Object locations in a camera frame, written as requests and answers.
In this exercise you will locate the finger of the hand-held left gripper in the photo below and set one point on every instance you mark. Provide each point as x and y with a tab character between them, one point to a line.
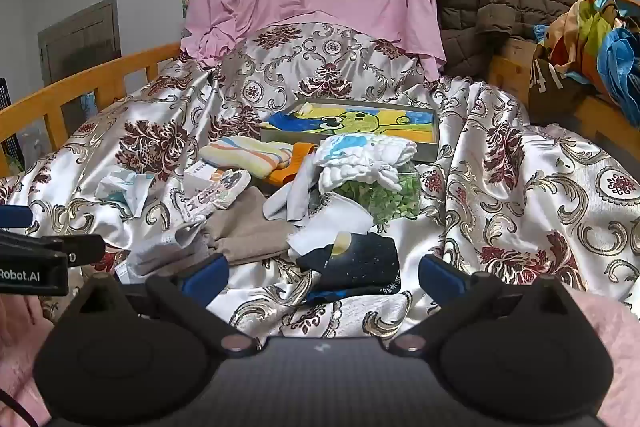
14	217
65	248

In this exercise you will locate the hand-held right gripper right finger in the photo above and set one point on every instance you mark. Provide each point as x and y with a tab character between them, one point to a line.
440	277

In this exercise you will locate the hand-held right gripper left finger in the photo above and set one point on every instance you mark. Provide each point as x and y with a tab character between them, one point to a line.
205	279

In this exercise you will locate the beige cloth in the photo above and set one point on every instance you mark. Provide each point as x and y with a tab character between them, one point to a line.
250	227

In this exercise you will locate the dark navy sock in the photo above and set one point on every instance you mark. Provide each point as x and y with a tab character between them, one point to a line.
360	262

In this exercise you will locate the patterned sock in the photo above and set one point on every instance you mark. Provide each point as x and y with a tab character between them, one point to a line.
220	192

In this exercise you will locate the striped pastel towel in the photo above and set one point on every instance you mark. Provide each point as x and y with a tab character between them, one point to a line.
240	154

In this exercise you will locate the orange cloth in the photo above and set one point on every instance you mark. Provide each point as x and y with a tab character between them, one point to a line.
295	167

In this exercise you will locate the white cloth with blue print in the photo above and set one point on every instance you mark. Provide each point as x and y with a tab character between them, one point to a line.
360	152

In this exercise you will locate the grey tray with painted bottom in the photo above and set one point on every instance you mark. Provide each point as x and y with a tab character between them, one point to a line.
350	122

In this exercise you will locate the white printed packet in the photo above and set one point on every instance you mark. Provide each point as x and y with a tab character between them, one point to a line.
160	247

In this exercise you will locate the white and green tissue packet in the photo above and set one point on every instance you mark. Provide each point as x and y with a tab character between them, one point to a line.
122	189

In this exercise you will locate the bag of green pieces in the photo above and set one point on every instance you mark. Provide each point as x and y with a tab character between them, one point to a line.
390	199

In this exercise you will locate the white and orange medicine box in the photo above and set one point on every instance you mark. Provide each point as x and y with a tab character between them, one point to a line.
200	174

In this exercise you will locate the blue hanging cloth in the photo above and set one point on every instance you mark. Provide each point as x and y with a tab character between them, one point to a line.
90	104

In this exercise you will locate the floral satin bedspread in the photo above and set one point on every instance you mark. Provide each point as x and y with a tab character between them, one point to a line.
525	157

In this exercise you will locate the grey door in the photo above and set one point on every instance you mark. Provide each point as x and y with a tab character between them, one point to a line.
80	37

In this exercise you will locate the brown bag with white letters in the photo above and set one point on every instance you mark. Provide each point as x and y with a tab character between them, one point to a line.
555	97

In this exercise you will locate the wooden bed end board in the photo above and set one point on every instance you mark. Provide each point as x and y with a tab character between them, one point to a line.
510	57

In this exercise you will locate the stuffed toy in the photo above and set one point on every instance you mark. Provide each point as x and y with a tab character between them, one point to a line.
580	27

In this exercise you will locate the wooden bed rail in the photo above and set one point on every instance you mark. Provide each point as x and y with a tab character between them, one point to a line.
75	79

